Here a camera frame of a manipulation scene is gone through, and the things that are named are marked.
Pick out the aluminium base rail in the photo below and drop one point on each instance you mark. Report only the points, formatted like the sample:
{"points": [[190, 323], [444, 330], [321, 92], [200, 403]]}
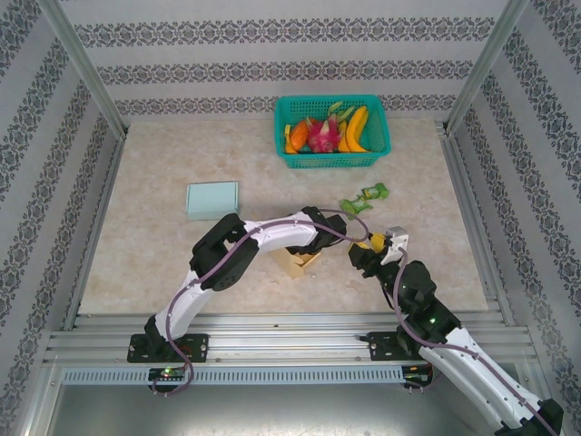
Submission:
{"points": [[281, 340]]}

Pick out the orange toy fruit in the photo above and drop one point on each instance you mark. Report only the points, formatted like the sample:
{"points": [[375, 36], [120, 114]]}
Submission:
{"points": [[299, 136]]}

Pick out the small yellow toy fruit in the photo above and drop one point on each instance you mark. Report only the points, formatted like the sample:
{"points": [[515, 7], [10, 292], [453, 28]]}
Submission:
{"points": [[287, 136]]}

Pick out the yellow banana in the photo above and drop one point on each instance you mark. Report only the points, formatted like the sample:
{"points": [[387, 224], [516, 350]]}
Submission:
{"points": [[356, 127], [342, 136]]}

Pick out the light blue paper box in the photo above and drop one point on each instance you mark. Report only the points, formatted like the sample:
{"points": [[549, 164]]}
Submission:
{"points": [[211, 200]]}

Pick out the yellow paper box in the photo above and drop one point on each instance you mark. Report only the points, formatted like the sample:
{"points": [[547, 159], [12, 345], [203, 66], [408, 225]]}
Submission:
{"points": [[295, 268]]}

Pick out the aluminium frame post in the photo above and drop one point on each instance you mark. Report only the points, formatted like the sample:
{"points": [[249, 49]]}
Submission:
{"points": [[485, 63], [77, 59]]}

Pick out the teal plastic basket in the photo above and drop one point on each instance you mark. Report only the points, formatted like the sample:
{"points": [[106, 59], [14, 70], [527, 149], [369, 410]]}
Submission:
{"points": [[331, 161]]}

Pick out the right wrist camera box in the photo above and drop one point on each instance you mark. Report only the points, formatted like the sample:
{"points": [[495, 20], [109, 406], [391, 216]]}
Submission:
{"points": [[397, 238]]}

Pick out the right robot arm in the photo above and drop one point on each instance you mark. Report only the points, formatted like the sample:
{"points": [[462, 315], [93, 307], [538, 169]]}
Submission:
{"points": [[476, 381]]}

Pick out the small circuit board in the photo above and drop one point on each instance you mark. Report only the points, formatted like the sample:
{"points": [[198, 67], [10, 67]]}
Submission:
{"points": [[417, 373], [168, 373]]}

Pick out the aluminium side rail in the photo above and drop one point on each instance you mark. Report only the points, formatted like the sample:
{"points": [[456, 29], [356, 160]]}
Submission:
{"points": [[97, 227], [472, 227]]}

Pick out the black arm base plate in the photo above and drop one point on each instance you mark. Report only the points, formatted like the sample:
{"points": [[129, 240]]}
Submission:
{"points": [[195, 347], [379, 345]]}

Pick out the green biscuit packet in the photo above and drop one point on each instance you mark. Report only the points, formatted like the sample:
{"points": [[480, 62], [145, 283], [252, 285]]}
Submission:
{"points": [[374, 191], [356, 206]]}

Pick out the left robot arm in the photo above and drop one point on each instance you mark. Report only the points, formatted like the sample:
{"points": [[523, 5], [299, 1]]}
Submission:
{"points": [[222, 263]]}

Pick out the pink dragon fruit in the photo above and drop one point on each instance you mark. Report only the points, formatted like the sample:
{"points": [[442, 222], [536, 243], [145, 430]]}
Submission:
{"points": [[323, 134]]}

